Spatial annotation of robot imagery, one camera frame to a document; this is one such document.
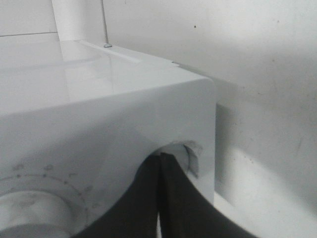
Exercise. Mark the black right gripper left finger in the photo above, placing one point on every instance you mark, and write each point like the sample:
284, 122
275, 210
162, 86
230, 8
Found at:
135, 214

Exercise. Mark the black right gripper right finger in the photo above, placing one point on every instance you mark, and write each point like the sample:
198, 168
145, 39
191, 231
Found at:
184, 212

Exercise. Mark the round white door button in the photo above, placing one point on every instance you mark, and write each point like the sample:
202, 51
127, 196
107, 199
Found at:
187, 154

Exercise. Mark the lower white timer knob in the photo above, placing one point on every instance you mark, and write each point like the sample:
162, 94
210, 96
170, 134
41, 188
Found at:
34, 214

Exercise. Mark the white microwave oven body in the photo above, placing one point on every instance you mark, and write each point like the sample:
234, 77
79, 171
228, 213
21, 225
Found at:
77, 120

